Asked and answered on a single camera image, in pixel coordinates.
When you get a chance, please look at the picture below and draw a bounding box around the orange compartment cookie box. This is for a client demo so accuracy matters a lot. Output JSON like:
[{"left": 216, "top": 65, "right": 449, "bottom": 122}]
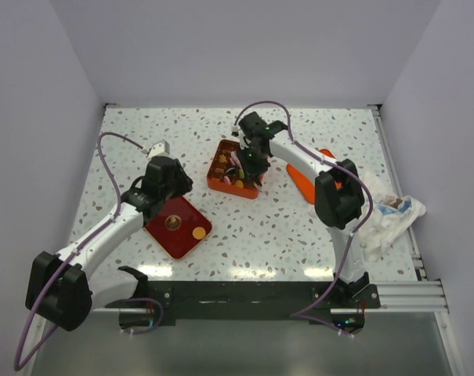
[{"left": 206, "top": 139, "right": 269, "bottom": 199}]

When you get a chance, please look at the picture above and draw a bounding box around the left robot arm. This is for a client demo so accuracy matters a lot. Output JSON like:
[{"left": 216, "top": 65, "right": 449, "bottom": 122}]
[{"left": 25, "top": 156, "right": 193, "bottom": 331}]

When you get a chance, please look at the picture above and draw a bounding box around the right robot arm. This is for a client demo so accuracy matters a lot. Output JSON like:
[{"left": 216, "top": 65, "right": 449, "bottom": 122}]
[{"left": 232, "top": 112, "right": 370, "bottom": 308}]

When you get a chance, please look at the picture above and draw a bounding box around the red cookie tray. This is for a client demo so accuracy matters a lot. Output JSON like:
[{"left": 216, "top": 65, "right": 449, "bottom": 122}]
[{"left": 144, "top": 197, "right": 212, "bottom": 260}]

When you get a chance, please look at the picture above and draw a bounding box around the orange box lid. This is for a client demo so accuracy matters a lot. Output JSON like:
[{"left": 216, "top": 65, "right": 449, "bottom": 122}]
[{"left": 277, "top": 144, "right": 338, "bottom": 204}]

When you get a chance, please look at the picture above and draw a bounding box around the white crumpled plastic bag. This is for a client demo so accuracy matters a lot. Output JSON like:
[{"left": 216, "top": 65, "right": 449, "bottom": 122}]
[{"left": 358, "top": 171, "right": 426, "bottom": 261}]

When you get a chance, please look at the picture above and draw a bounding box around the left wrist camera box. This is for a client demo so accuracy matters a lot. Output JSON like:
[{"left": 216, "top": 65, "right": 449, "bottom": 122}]
[{"left": 147, "top": 139, "right": 170, "bottom": 159}]

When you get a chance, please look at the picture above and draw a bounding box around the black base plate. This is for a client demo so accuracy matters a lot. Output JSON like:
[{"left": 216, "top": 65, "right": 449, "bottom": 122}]
[{"left": 109, "top": 281, "right": 381, "bottom": 331}]

